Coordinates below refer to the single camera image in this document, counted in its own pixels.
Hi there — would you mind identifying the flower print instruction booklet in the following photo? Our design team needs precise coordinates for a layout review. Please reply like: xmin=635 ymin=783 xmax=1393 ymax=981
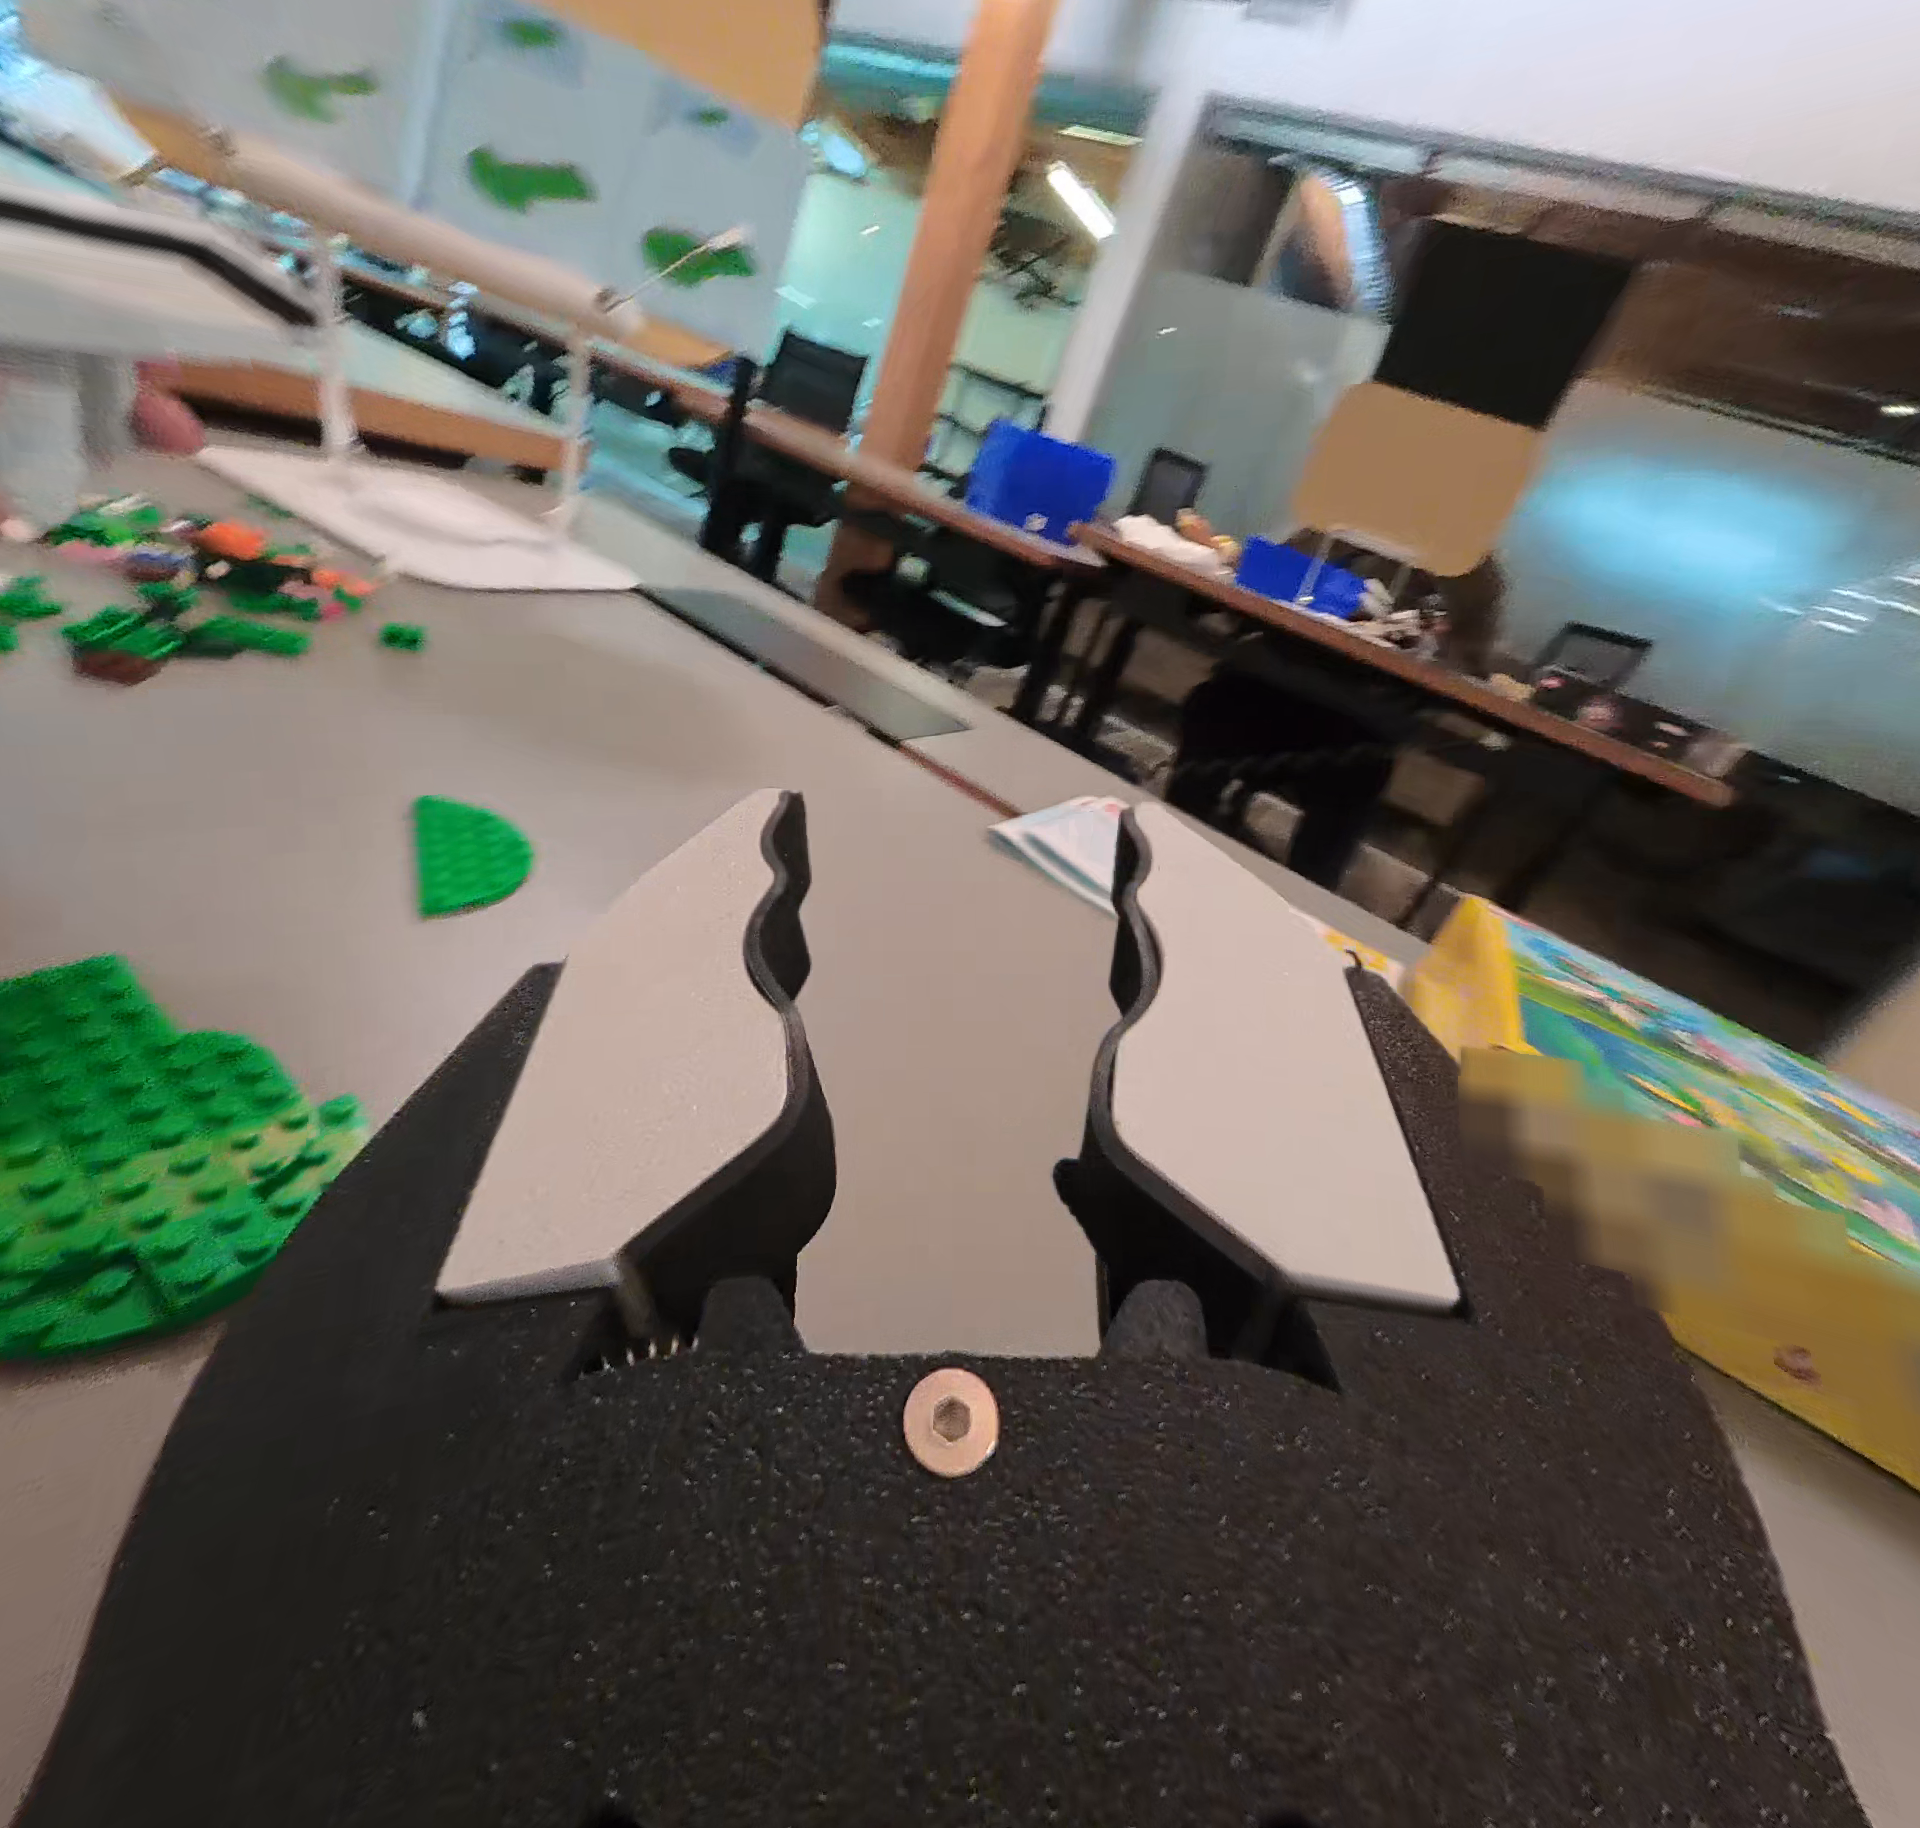
xmin=989 ymin=794 xmax=1131 ymax=914

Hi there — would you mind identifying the pile of small lego pieces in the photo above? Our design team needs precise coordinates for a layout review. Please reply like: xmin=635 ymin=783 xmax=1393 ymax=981
xmin=0 ymin=496 xmax=426 ymax=686

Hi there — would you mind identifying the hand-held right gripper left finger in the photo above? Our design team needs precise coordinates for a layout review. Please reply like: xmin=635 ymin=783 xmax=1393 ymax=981
xmin=434 ymin=788 xmax=840 ymax=1359

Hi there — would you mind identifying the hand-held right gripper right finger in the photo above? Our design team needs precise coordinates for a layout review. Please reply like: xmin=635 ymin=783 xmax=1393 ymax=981
xmin=1052 ymin=802 xmax=1467 ymax=1366

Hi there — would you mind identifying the stack of blue bins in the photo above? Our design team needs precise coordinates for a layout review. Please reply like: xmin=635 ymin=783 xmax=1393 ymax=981
xmin=967 ymin=420 xmax=1120 ymax=546

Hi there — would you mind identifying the green half-round lego plate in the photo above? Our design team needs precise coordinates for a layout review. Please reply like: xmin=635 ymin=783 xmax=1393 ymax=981
xmin=414 ymin=794 xmax=534 ymax=919

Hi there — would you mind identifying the black wall panel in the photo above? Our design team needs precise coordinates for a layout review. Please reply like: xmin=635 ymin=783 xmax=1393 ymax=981
xmin=1378 ymin=215 xmax=1639 ymax=429

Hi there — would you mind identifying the black table inset panel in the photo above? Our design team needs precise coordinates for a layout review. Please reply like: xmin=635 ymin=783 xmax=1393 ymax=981
xmin=643 ymin=589 xmax=973 ymax=744

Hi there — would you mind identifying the yellow lego box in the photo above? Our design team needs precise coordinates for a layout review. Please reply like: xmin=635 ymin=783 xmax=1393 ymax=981
xmin=1410 ymin=896 xmax=1920 ymax=1494

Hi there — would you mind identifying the black office chair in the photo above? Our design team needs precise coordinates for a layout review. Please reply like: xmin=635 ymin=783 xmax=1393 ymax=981
xmin=706 ymin=334 xmax=872 ymax=585

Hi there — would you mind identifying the blue bin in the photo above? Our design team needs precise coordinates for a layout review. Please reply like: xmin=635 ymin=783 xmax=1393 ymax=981
xmin=1238 ymin=536 xmax=1370 ymax=620

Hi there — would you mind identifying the wooden pillar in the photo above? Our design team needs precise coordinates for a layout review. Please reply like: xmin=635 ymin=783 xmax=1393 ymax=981
xmin=816 ymin=0 xmax=1085 ymax=631

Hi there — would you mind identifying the long table with black legs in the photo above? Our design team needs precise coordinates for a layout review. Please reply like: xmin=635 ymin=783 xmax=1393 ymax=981
xmin=667 ymin=374 xmax=1110 ymax=727
xmin=1074 ymin=519 xmax=1739 ymax=809

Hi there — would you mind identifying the green lego plate assembly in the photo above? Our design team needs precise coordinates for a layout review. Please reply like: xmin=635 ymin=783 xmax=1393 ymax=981
xmin=0 ymin=954 xmax=370 ymax=1363

